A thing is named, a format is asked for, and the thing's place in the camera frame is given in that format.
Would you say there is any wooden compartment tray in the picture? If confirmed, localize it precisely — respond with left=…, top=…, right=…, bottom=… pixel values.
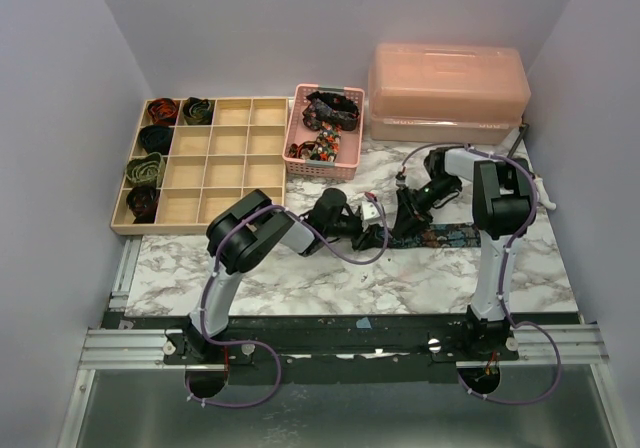
left=111, top=97, right=289, bottom=235

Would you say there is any dark floral tie in basket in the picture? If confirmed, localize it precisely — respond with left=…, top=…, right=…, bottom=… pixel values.
left=302, top=91, right=360, bottom=131

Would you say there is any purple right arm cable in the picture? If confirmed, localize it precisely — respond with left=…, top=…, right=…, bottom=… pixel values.
left=397, top=142, right=564, bottom=404

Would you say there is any colourful patterned tie in basket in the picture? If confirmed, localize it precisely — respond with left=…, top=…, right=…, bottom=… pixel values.
left=285, top=128, right=342, bottom=162

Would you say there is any navy rolled tie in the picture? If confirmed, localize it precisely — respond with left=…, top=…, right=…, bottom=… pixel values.
left=137, top=124, right=174, bottom=156

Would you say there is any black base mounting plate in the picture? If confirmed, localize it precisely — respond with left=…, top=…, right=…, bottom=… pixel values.
left=101, top=312, right=518, bottom=385

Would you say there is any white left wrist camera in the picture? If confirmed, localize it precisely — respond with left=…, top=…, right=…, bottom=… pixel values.
left=358, top=201, right=382, bottom=227

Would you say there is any green dark rolled tie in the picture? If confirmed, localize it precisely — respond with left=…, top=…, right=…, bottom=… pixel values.
left=182, top=97, right=215, bottom=126

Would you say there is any dark red rolled tie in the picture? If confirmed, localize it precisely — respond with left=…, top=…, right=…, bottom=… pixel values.
left=126, top=185, right=160, bottom=224

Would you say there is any aluminium rail frame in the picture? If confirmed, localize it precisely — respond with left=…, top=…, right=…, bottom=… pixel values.
left=59, top=236, right=635, bottom=447

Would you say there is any navy floral tie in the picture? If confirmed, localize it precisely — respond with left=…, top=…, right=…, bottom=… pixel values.
left=387, top=223, right=481, bottom=249

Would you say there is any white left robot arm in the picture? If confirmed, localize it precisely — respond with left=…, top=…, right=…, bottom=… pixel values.
left=187, top=188, right=390, bottom=363

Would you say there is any pink plastic basket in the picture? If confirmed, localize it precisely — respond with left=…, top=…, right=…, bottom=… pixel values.
left=283, top=84, right=365, bottom=180

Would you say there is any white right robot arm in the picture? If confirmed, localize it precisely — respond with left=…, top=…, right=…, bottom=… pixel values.
left=392, top=145, right=538, bottom=322

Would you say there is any pink translucent storage box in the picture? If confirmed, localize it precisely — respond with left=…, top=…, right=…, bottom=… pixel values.
left=368, top=43, right=531, bottom=145

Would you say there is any red black rolled tie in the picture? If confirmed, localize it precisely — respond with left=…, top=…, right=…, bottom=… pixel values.
left=146, top=98, right=180, bottom=126

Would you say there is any olive green rolled tie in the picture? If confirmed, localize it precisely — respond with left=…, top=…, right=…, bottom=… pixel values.
left=125, top=152, right=166, bottom=188

